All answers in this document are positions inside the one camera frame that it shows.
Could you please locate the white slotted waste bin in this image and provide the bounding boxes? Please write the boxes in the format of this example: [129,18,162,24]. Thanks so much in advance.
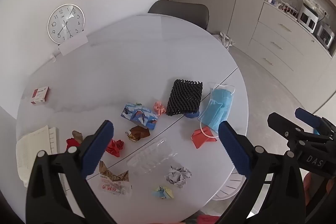
[211,172,248,201]

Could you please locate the red and white small box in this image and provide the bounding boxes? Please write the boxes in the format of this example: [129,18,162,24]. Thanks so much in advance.
[30,86,50,105]

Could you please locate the pink crumpled paper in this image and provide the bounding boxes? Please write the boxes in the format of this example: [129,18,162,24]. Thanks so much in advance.
[154,101,167,115]

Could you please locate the silver kitchen appliance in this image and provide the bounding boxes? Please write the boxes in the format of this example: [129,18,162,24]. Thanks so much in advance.
[315,22,336,48]

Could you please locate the beige cloth bag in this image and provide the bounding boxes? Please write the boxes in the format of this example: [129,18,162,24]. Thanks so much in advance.
[215,32,236,49]

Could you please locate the orange paper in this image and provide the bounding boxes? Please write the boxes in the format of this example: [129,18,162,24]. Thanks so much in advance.
[191,127,218,149]

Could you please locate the stack of white papers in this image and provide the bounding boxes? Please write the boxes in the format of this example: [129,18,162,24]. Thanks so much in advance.
[16,125,59,188]

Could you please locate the white dish rack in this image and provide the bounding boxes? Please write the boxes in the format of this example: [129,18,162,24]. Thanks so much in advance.
[278,0,300,16]

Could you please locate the white round wall clock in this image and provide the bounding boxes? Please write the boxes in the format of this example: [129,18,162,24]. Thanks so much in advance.
[47,4,86,45]

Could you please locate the silver toaster oven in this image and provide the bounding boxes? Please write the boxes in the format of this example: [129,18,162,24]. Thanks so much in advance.
[297,2,327,33]

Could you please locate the blue face mask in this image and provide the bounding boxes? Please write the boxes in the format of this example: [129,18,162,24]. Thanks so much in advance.
[197,84,236,139]

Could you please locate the black foam net sleeve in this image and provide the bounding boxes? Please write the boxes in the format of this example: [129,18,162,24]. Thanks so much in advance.
[167,79,203,116]

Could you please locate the dark grey chair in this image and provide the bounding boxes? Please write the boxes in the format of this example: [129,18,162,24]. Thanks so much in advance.
[147,0,210,30]

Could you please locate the brown gold crumpled wrapper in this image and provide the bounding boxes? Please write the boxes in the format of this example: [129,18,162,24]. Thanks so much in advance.
[125,126,151,144]

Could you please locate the clear plastic tray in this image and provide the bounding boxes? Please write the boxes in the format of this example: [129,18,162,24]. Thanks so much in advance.
[126,136,177,175]

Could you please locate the white paper card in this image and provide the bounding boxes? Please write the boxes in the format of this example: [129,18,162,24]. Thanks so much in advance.
[58,34,89,56]

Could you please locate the clear red printed wrapper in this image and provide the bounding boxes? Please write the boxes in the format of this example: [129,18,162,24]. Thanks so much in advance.
[98,177,133,197]

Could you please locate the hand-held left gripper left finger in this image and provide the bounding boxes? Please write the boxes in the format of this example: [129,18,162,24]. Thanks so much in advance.
[25,120,117,224]

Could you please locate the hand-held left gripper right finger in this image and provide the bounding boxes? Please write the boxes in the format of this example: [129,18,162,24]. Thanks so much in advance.
[217,120,307,224]

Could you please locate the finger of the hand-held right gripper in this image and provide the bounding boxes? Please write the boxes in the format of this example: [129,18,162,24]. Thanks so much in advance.
[294,107,336,136]
[267,112,330,148]

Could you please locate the yellow blue paper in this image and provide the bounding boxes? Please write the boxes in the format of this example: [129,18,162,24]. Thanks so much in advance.
[152,185,174,199]

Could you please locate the grey paper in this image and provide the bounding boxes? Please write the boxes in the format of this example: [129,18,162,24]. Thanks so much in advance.
[165,166,193,188]

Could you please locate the person's right forearm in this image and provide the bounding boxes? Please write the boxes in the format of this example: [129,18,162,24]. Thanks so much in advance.
[302,172,331,207]

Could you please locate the blue patterned paper box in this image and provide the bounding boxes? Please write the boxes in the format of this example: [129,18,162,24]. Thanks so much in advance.
[121,103,159,130]

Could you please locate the red paper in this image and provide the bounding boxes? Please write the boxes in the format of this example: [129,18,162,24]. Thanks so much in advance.
[66,137,82,151]
[105,139,125,159]

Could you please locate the beige drawer cabinet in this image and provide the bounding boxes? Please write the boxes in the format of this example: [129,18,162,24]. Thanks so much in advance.
[247,0,336,80]

